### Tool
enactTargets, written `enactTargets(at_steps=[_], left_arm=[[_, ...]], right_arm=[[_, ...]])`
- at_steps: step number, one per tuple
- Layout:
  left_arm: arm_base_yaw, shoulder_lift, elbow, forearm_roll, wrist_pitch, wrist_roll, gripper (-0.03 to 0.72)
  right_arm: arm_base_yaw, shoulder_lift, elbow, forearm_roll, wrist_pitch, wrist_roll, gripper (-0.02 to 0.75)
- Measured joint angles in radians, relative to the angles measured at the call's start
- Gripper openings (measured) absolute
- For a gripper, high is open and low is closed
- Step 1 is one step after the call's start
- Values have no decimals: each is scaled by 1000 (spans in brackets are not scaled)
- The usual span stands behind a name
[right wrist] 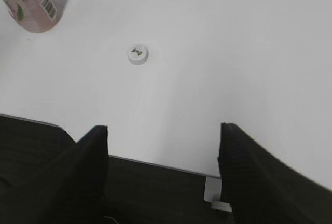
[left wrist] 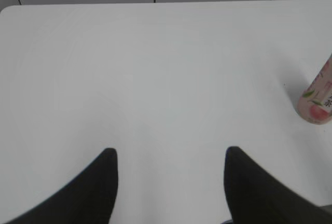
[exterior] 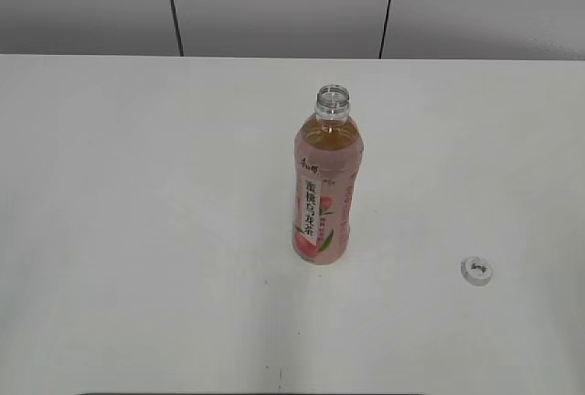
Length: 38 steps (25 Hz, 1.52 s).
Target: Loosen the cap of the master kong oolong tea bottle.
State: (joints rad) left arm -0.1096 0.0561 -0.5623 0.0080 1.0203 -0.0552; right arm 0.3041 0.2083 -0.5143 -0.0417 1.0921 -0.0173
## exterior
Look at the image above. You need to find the white bottle cap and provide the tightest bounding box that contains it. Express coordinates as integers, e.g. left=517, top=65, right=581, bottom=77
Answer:
left=460, top=256, right=494, bottom=286

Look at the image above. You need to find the pink oolong tea bottle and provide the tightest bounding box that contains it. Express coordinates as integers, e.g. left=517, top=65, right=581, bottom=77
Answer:
left=292, top=84, right=364, bottom=265

